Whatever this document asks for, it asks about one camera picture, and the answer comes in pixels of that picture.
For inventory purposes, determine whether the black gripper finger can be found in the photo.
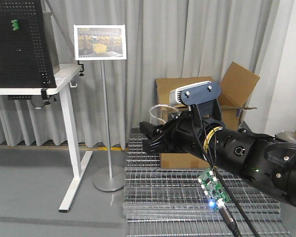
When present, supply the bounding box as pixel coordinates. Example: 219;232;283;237
140;121;167;139
143;138;187;155

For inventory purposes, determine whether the black usb cable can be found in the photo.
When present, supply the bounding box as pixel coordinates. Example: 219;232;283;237
202;118;262;237

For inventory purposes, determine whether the picture sign on stand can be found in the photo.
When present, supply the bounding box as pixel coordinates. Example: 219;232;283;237
74;25;127;192

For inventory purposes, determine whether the white leg table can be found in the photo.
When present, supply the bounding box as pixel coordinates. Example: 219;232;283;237
0;63;93;213

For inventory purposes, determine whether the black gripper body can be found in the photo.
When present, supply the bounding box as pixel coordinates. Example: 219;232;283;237
163;99;225;163

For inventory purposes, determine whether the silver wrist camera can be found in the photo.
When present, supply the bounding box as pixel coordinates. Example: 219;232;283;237
169;81;222;106

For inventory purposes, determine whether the clear glass beaker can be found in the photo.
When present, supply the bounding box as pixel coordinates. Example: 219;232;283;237
149;104;181;125

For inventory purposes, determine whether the green circuit board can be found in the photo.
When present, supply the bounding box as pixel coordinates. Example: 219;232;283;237
197;168;231;211

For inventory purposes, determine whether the black pegboard panel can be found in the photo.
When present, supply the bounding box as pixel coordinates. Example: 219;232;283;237
0;0;56;88

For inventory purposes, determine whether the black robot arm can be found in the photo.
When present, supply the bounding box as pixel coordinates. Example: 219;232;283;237
140;100;296;207

